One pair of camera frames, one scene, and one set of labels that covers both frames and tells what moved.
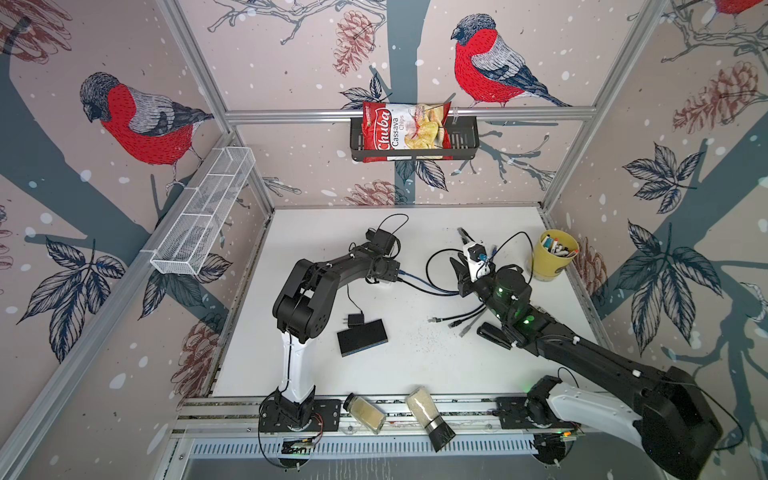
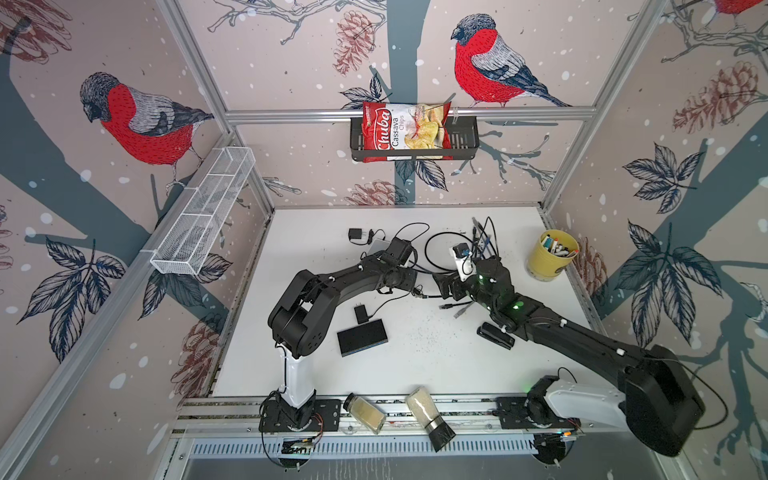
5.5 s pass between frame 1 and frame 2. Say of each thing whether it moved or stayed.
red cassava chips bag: stayed
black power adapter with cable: moved
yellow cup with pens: stayed
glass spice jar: stayed
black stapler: stayed
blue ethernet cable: moved
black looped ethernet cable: moved
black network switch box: stayed
